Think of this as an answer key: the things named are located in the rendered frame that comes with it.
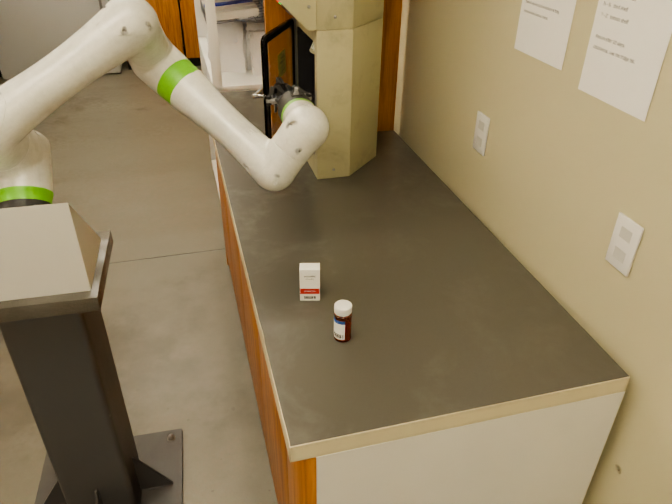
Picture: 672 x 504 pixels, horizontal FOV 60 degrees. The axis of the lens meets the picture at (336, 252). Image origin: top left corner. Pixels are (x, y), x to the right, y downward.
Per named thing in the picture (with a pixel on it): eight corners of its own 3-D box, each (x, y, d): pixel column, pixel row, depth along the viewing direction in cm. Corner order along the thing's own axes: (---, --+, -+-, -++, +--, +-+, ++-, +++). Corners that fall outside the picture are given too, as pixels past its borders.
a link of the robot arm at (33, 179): (-25, 199, 135) (-28, 122, 138) (12, 216, 150) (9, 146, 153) (32, 191, 135) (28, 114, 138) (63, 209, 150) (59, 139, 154)
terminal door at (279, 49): (296, 132, 216) (293, 17, 195) (269, 165, 191) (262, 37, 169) (294, 131, 216) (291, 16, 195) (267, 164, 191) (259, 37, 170)
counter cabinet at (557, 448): (345, 247, 335) (348, 91, 287) (538, 615, 169) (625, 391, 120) (226, 263, 320) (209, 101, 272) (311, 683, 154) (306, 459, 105)
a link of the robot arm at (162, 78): (110, 47, 144) (146, 14, 146) (129, 72, 157) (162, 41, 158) (162, 94, 142) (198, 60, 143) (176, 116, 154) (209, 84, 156)
